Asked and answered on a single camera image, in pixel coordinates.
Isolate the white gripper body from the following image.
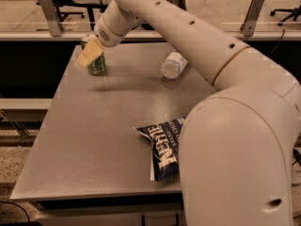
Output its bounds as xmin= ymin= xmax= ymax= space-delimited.
xmin=94 ymin=0 xmax=143 ymax=47

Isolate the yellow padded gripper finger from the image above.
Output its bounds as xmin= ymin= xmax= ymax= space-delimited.
xmin=75 ymin=39 xmax=103 ymax=69

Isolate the green soda can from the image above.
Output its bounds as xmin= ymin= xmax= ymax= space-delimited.
xmin=81 ymin=34 xmax=106 ymax=75

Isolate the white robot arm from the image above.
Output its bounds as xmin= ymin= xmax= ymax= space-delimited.
xmin=94 ymin=0 xmax=301 ymax=226

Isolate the clear plastic water bottle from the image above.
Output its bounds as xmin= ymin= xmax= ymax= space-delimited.
xmin=161 ymin=51 xmax=188 ymax=79

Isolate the blue Kettle chips bag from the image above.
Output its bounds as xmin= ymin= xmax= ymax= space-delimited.
xmin=135 ymin=117 xmax=186 ymax=182

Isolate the black office chair right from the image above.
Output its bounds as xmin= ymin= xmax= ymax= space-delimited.
xmin=270 ymin=5 xmax=301 ymax=26

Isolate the left metal glass bracket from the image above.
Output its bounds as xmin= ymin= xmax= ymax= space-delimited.
xmin=39 ymin=0 xmax=62 ymax=37

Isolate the right metal glass bracket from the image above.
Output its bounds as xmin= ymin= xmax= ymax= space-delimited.
xmin=240 ymin=0 xmax=265 ymax=37

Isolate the black floor cable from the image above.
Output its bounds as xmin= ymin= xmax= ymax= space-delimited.
xmin=0 ymin=200 xmax=32 ymax=226

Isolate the black drawer handle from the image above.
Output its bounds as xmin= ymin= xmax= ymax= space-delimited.
xmin=141 ymin=214 xmax=180 ymax=226

